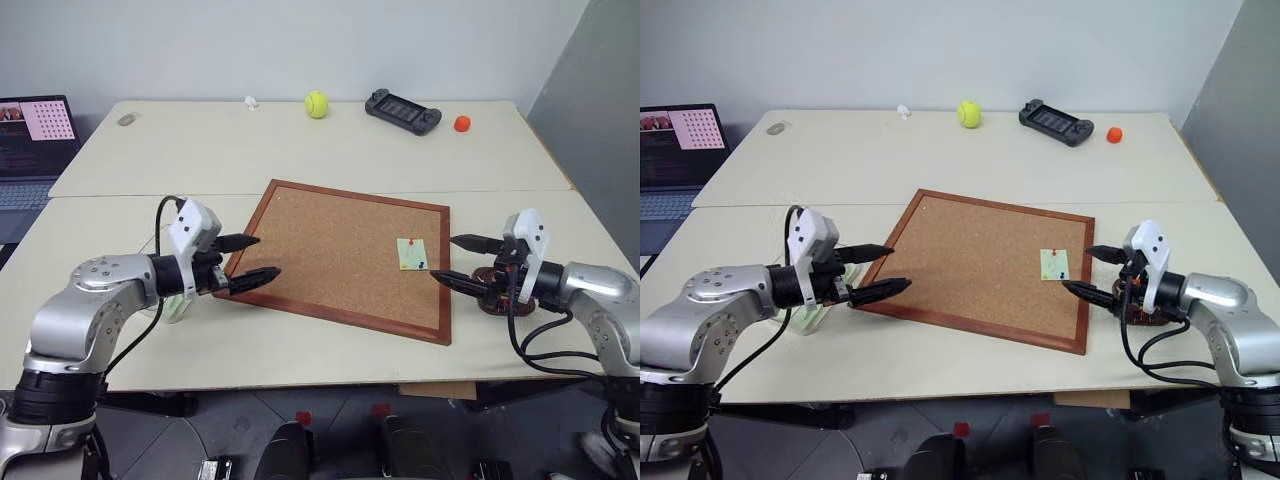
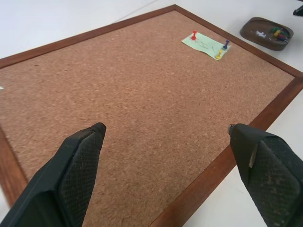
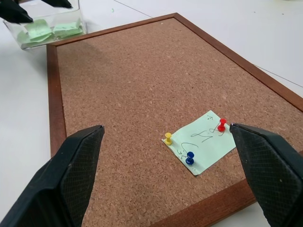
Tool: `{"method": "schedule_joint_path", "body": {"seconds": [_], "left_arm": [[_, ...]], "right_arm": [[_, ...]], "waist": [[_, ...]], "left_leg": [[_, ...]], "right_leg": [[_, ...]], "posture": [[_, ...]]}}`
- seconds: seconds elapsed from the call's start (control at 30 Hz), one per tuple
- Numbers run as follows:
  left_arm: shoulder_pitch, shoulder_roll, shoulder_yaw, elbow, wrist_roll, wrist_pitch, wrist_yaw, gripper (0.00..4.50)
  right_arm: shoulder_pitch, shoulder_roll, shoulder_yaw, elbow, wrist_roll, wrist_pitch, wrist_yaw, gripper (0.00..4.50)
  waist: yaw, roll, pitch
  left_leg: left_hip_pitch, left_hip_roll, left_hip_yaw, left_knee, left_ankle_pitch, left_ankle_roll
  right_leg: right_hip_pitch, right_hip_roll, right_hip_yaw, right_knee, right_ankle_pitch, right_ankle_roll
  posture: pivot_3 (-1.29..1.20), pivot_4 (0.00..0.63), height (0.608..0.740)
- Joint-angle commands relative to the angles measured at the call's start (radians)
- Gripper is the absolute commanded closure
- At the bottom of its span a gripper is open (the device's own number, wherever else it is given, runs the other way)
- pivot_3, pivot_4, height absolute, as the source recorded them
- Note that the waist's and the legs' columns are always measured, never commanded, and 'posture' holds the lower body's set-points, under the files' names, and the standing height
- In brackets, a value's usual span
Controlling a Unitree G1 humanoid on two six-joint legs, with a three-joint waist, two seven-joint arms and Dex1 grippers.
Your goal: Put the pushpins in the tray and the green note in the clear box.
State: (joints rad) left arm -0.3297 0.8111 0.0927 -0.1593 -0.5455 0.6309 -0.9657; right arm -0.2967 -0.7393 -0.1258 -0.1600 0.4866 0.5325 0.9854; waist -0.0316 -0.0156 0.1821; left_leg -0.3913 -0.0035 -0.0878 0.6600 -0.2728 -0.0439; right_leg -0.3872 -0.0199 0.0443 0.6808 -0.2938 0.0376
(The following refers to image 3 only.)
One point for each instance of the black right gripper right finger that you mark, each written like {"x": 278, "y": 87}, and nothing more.
{"x": 272, "y": 175}

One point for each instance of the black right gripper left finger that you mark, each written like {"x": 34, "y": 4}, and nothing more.
{"x": 59, "y": 179}

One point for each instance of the clear plastic box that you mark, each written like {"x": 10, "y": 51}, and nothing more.
{"x": 78, "y": 14}

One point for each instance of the red push pin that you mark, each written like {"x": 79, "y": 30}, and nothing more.
{"x": 221, "y": 125}

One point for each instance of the yellow push pin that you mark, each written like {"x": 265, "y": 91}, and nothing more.
{"x": 168, "y": 138}

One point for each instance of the wood framed cork board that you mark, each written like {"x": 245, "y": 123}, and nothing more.
{"x": 142, "y": 94}

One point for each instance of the green note with handwriting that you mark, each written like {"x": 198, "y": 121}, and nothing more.
{"x": 209, "y": 151}

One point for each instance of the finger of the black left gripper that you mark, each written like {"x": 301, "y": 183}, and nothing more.
{"x": 58, "y": 2}
{"x": 13, "y": 11}

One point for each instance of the blue push pin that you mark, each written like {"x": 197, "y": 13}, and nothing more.
{"x": 189, "y": 158}

